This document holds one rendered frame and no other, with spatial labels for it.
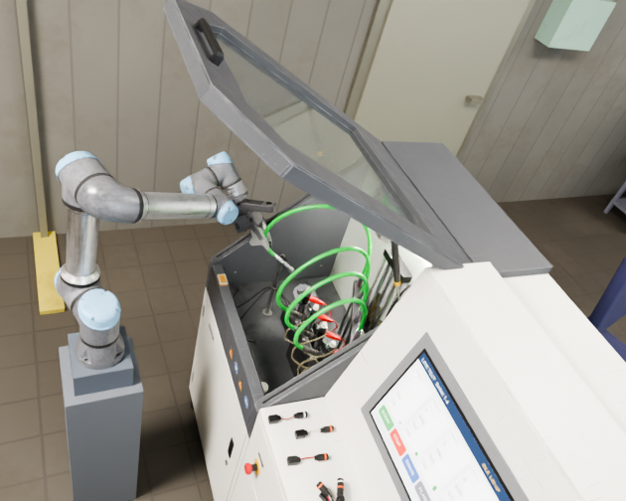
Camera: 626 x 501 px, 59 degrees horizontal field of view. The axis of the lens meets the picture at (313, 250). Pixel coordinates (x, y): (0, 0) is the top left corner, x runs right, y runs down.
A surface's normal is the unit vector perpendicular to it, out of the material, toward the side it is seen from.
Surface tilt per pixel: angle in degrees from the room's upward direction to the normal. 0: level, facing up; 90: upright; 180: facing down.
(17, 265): 0
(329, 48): 90
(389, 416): 76
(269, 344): 0
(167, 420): 0
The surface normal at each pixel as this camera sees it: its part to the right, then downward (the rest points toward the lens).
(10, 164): 0.38, 0.67
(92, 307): 0.32, -0.65
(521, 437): -0.83, -0.12
